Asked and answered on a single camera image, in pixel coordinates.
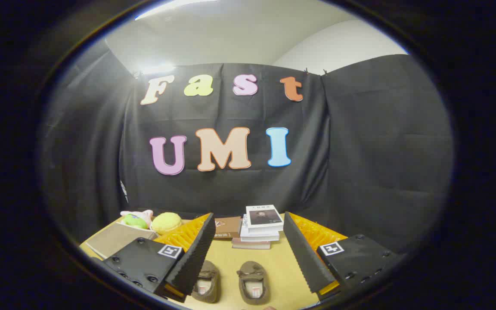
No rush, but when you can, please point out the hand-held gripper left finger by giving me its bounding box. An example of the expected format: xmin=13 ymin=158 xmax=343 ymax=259
xmin=102 ymin=212 xmax=217 ymax=303

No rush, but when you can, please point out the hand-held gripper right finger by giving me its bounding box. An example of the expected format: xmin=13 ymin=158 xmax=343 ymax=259
xmin=282 ymin=211 xmax=406 ymax=302

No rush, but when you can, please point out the brown fuzzy slipper shoe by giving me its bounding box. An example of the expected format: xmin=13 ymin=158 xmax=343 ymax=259
xmin=236 ymin=260 xmax=271 ymax=306
xmin=191 ymin=260 xmax=221 ymax=304

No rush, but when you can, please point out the beige cardboard storage box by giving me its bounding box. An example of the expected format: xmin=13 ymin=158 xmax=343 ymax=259
xmin=85 ymin=222 xmax=158 ymax=260

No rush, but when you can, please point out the brown flat book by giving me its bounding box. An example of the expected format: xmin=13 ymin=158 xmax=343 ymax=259
xmin=214 ymin=216 xmax=242 ymax=239

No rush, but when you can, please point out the yellow plush ball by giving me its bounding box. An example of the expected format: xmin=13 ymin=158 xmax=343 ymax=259
xmin=151 ymin=212 xmax=183 ymax=236

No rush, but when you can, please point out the plain white book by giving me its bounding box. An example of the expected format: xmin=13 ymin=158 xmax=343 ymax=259
xmin=239 ymin=215 xmax=281 ymax=242

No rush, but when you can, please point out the pale pink book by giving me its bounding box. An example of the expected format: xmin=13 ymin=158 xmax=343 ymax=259
xmin=232 ymin=238 xmax=271 ymax=250

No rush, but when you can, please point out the white book with dark cover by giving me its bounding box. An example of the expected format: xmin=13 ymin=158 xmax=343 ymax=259
xmin=245 ymin=205 xmax=284 ymax=234

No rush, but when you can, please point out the green and pink plush toy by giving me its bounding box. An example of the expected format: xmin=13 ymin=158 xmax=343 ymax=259
xmin=120 ymin=210 xmax=154 ymax=229

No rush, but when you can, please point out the black backdrop cloth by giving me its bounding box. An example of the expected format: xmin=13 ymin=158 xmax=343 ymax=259
xmin=41 ymin=41 xmax=453 ymax=254

